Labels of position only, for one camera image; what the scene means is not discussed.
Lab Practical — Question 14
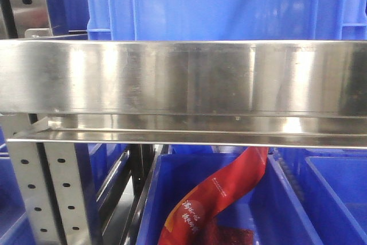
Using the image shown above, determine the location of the large blue plastic bin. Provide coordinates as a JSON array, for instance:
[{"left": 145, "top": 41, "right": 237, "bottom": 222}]
[{"left": 87, "top": 0, "right": 366, "bottom": 41}]

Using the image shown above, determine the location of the blue bin lower shelf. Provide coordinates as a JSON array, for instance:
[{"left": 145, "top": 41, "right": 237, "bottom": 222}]
[{"left": 136, "top": 153, "right": 322, "bottom": 244}]

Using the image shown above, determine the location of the blue bin lower right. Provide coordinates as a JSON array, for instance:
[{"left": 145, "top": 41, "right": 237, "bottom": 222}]
[{"left": 274, "top": 147, "right": 366, "bottom": 244}]

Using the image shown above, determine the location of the red printed bag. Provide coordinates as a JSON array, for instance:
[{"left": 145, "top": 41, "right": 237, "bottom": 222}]
[{"left": 158, "top": 146, "right": 269, "bottom": 244}]

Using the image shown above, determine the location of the steel perforated rack upright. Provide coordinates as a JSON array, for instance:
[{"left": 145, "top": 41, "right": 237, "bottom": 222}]
[{"left": 1, "top": 114, "right": 103, "bottom": 244}]

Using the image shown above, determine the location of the steel shelf rail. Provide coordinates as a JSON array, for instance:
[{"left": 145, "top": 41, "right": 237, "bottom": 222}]
[{"left": 1, "top": 40, "right": 366, "bottom": 149}]

